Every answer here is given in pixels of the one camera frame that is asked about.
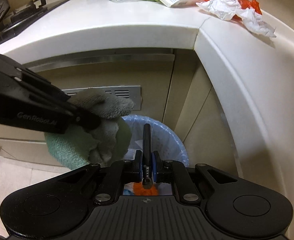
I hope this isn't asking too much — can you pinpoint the orange foam net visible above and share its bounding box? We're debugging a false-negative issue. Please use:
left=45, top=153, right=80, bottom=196
left=133, top=183, right=159, bottom=196

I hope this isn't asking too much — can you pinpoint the blue wrapper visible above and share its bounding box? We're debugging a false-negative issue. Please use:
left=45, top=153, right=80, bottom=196
left=123, top=183, right=135, bottom=196

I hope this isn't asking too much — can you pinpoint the green cloth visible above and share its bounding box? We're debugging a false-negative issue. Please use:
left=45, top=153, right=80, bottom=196
left=44, top=88, right=135, bottom=170

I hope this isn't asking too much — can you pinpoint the blue lined trash bin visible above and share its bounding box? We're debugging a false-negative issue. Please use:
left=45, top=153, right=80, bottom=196
left=123, top=114, right=189, bottom=167

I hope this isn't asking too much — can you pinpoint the cabinet vent grille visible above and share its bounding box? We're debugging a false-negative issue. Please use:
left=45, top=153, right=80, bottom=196
left=62, top=85, right=142, bottom=111

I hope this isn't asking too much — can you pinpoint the black gas stove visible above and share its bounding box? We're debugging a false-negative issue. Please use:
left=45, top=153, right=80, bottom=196
left=0, top=0, right=70, bottom=44

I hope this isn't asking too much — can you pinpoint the crumpled white tissue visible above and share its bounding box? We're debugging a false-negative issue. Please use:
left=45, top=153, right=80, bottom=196
left=196, top=0, right=276, bottom=38

